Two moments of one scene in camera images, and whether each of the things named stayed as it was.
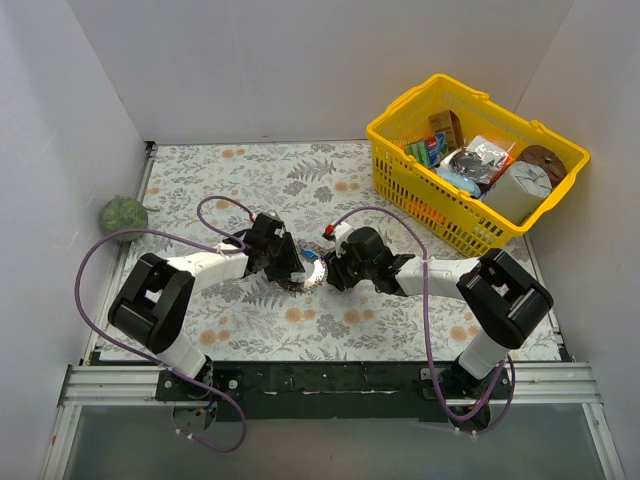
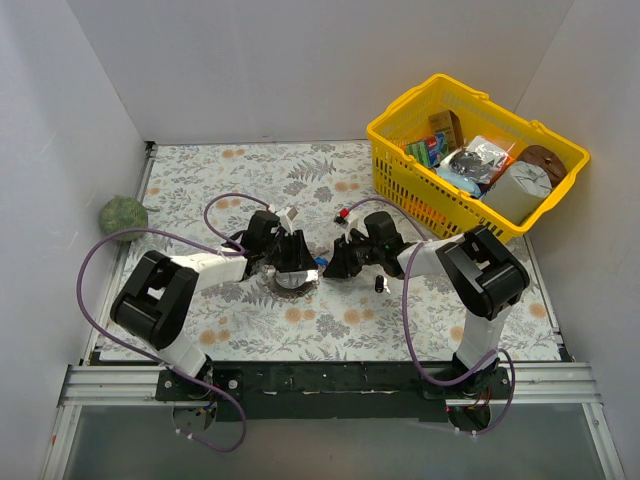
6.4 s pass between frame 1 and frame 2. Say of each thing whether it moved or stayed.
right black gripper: moved
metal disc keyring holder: stayed
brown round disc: stayed
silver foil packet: stayed
